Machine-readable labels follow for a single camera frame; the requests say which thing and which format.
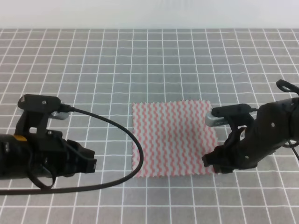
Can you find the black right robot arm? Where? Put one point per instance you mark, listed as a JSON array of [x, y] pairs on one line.
[[290, 105]]

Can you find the pink wavy striped towel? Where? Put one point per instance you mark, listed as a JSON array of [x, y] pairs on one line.
[[174, 137]]

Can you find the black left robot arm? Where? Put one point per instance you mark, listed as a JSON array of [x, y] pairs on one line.
[[14, 154]]

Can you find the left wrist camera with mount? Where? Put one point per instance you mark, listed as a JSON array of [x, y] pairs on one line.
[[37, 110]]

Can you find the grey checked tablecloth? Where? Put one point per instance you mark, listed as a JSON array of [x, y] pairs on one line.
[[106, 70]]

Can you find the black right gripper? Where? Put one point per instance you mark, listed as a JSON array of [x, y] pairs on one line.
[[247, 145]]

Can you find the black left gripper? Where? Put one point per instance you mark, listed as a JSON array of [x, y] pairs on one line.
[[52, 156]]

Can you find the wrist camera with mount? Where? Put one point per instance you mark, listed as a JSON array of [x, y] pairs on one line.
[[232, 115], [37, 110]]

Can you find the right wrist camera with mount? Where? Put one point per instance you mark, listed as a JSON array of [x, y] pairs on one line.
[[232, 115]]

